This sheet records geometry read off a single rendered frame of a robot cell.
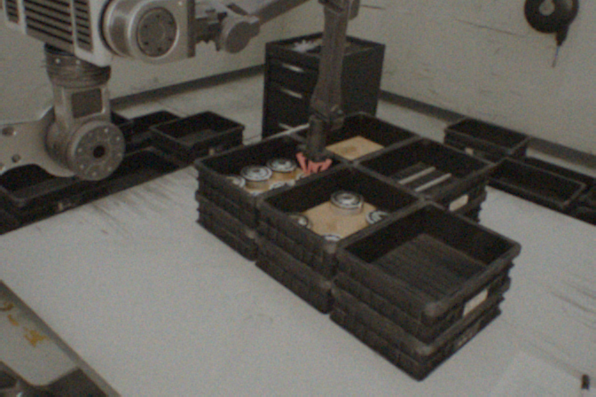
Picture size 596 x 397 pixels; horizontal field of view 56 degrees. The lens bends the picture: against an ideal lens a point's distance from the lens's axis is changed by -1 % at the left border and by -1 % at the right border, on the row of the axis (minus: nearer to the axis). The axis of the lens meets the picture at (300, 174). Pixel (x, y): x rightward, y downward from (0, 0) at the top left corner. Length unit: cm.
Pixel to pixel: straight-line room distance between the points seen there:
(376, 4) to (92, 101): 420
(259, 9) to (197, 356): 81
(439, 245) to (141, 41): 100
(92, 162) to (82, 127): 9
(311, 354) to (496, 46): 377
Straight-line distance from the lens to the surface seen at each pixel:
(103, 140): 137
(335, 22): 152
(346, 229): 166
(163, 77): 514
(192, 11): 112
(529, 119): 487
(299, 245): 150
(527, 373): 154
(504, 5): 481
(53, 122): 142
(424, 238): 168
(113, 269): 172
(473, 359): 152
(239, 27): 120
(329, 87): 165
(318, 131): 175
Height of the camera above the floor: 169
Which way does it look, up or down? 26 degrees down
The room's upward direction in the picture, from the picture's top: 4 degrees clockwise
